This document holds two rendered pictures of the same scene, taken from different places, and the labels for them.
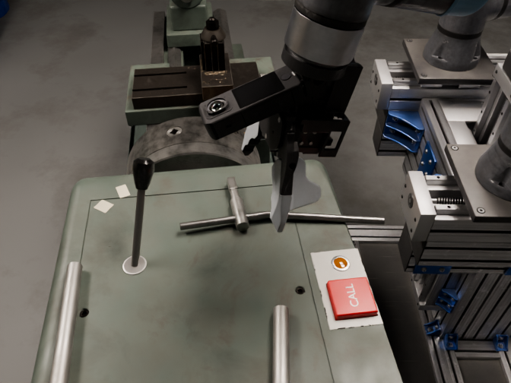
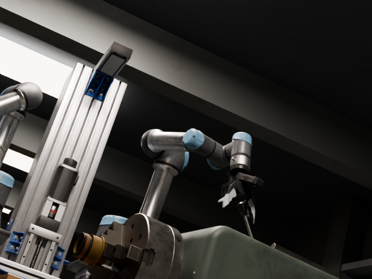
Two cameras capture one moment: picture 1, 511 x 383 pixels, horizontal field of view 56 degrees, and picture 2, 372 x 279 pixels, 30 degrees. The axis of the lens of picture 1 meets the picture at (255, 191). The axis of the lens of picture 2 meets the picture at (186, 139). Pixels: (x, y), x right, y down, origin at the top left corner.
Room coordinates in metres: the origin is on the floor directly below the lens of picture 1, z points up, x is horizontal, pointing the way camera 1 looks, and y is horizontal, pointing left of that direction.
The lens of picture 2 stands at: (1.39, 2.15, 0.65)
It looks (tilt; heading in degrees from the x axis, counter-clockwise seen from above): 23 degrees up; 253
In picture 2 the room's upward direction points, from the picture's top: 17 degrees clockwise
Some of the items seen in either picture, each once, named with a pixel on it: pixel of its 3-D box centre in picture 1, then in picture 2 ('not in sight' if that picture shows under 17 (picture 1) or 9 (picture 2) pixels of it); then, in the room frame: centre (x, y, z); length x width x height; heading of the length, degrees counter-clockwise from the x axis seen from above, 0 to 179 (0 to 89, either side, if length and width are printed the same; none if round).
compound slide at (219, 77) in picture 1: (215, 75); not in sight; (1.40, 0.13, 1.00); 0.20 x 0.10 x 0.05; 7
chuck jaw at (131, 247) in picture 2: not in sight; (126, 254); (0.86, 0.24, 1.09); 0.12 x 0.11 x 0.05; 97
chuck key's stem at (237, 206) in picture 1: (236, 202); not in sight; (0.56, 0.03, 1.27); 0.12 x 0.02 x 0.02; 12
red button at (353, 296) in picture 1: (351, 299); not in sight; (0.38, -0.14, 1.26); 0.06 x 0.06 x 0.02; 7
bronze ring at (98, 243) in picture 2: not in sight; (91, 249); (0.94, 0.16, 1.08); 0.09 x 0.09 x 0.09; 7
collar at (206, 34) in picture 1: (213, 32); not in sight; (1.43, 0.14, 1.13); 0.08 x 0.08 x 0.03
